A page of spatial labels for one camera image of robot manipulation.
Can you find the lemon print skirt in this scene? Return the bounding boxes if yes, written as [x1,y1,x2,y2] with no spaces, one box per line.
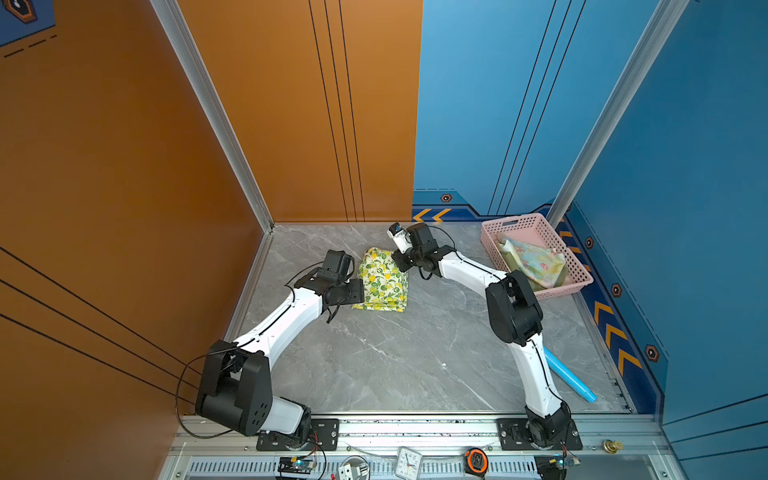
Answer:
[353,247,409,313]

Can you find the pink plastic basket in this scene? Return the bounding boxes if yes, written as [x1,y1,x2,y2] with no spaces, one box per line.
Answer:
[481,213,593,300]

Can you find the pastel floral skirt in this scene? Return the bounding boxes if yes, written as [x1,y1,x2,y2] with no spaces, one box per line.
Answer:
[497,238,568,289]

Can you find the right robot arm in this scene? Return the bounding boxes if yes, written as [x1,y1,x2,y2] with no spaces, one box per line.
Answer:
[388,222,574,449]

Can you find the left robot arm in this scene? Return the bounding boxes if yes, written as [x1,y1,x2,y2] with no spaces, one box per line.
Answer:
[195,250,364,449]

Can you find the white power plug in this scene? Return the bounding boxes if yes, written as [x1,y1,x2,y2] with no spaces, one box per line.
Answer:
[336,456,371,480]

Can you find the light blue plastic tube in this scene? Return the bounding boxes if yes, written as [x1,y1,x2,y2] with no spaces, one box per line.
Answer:
[543,348,597,403]

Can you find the white square clock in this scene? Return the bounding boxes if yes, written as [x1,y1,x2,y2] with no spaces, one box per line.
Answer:
[394,447,423,480]

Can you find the green circuit board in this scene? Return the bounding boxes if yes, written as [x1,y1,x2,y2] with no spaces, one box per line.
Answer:
[276,456,317,479]

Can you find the orange black tape measure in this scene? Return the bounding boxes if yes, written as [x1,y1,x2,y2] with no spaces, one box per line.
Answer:
[462,448,489,479]

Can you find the brass round knob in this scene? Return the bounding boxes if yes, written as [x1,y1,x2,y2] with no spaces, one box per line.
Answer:
[603,440,624,455]

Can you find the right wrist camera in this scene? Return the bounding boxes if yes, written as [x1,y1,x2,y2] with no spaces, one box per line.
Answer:
[388,222,412,254]

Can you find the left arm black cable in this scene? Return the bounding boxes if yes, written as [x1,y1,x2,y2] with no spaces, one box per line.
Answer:
[174,350,241,440]

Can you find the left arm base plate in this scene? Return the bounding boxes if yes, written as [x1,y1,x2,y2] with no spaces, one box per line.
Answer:
[256,417,340,452]

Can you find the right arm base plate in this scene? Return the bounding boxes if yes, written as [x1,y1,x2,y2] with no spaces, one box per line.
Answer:
[496,417,583,452]

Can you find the black board with wires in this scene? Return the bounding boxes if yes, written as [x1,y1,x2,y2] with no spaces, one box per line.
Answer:
[534,454,581,480]

